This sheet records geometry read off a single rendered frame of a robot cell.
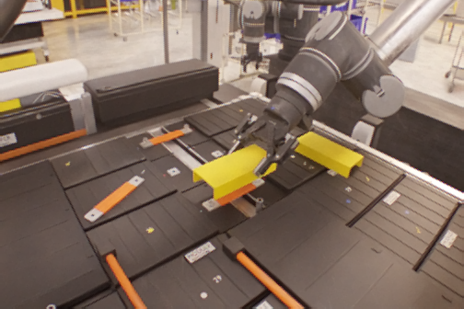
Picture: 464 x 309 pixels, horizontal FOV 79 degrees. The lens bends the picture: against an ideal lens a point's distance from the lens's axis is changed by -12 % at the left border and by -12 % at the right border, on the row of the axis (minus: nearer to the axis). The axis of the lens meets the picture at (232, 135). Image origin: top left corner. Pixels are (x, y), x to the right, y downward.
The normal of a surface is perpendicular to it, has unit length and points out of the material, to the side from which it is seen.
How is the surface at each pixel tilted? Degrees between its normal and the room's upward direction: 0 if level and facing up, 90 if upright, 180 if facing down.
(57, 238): 0
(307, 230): 0
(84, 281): 0
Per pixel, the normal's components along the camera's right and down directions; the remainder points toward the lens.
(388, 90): -0.08, 0.49
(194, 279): 0.04, -0.87
